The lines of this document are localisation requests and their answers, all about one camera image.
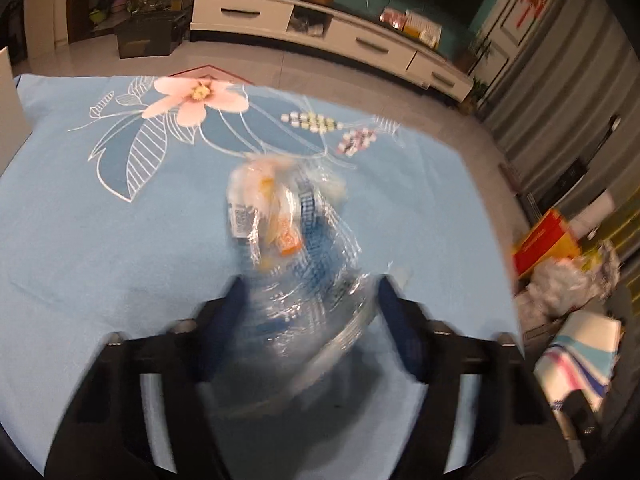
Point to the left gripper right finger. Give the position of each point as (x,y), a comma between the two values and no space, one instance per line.
(419,341)

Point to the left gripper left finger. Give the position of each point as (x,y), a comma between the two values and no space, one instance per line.
(216,323)

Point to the clear plastic wrapper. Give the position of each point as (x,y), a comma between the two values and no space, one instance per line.
(308,300)

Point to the light blue floral tablecloth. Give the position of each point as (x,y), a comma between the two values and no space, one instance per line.
(135,200)

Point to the red yellow snack box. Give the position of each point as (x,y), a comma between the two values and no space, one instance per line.
(550,237)

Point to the striped cloth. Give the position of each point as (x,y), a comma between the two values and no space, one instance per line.
(581,357)

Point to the white cardboard box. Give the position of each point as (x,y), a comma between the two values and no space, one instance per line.
(14,126)

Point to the white tv cabinet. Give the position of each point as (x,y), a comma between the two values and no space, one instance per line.
(322,28)

